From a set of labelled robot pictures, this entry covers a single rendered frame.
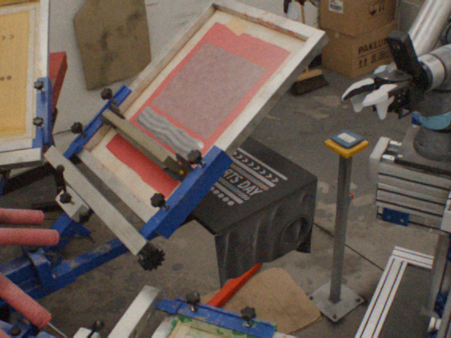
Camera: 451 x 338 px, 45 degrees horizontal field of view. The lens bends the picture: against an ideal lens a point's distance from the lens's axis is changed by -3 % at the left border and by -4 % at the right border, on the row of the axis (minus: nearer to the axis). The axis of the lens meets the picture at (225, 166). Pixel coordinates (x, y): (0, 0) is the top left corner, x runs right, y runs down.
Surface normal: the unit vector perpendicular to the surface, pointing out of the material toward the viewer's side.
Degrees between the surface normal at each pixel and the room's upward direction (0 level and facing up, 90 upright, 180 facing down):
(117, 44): 90
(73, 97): 90
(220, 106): 32
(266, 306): 1
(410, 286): 0
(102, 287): 0
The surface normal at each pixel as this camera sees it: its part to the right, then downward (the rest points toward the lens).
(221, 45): -0.47, -0.50
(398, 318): -0.07, -0.83
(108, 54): 0.85, 0.24
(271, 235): 0.61, 0.43
